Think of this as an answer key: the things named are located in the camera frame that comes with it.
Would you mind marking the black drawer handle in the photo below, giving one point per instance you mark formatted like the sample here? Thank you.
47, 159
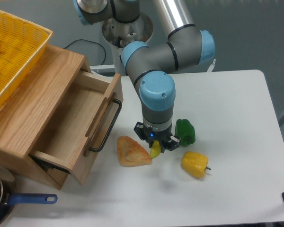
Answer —
97, 150

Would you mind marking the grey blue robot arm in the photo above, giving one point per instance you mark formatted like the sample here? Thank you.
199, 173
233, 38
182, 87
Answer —
149, 68

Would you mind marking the blue handled black pan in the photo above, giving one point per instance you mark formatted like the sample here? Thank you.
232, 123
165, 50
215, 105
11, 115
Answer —
9, 196

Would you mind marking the white metal bracket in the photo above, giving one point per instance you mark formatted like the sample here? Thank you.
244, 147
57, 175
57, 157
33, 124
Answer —
212, 66

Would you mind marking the yellow bell pepper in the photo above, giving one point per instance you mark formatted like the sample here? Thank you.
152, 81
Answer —
195, 164

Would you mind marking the wooden drawer cabinet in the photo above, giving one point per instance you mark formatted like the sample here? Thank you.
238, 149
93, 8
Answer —
26, 113

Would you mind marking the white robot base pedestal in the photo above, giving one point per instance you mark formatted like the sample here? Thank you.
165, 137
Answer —
119, 35

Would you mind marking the green bell pepper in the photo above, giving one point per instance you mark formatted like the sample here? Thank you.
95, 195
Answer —
186, 131

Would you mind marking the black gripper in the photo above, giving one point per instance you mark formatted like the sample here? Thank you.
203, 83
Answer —
165, 138

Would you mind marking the yellow banana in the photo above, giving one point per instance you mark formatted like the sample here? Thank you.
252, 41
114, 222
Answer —
155, 149

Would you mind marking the open wooden top drawer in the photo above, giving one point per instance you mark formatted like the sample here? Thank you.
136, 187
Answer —
80, 121

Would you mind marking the triangular toasted bread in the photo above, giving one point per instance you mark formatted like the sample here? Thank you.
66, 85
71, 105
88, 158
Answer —
131, 154

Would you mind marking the yellow plastic basket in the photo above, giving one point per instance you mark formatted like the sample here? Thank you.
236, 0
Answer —
22, 43

